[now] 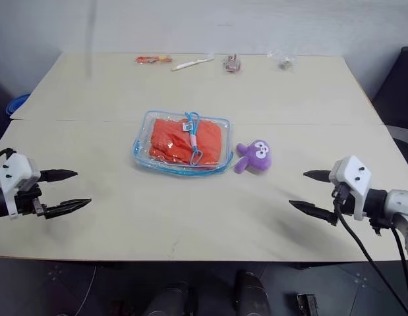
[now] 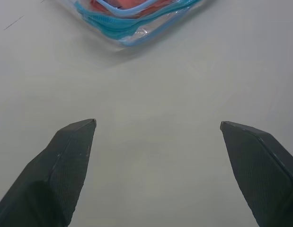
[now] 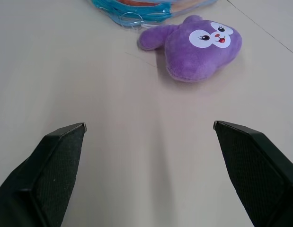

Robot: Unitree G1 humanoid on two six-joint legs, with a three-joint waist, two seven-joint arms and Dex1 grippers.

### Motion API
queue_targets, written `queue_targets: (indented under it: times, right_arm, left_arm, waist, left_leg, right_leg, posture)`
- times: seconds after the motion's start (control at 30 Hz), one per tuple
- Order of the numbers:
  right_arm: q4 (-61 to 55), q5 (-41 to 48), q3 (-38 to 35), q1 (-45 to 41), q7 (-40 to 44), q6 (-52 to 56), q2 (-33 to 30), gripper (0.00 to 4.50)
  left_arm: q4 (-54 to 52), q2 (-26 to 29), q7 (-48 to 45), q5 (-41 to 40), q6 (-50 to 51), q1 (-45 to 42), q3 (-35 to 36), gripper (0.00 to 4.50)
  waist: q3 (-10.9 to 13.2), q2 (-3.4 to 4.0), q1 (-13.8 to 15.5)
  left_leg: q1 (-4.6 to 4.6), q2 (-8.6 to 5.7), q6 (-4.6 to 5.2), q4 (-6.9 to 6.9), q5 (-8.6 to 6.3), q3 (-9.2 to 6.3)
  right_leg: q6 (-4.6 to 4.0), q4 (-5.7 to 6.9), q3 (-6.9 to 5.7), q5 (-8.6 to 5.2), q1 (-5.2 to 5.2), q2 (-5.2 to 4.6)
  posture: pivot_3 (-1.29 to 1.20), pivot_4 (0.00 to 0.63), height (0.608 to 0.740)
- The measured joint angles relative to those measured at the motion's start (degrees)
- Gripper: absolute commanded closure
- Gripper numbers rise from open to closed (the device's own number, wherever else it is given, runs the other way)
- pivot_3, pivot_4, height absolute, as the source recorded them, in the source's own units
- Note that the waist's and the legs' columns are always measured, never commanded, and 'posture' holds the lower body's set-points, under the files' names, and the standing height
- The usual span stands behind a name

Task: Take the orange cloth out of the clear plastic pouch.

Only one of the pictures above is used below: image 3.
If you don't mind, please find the metal key ring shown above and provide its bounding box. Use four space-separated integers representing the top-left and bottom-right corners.
122 11 145 31

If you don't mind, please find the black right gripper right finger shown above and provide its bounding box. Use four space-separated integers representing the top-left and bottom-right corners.
213 120 293 227

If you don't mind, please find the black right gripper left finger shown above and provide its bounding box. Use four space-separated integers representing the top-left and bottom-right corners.
0 122 87 227

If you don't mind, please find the clear blue-trimmed zip pouch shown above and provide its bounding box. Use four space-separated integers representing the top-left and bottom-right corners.
90 0 219 30

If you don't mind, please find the purple plush bunny toy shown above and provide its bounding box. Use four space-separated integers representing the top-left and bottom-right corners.
138 15 243 83

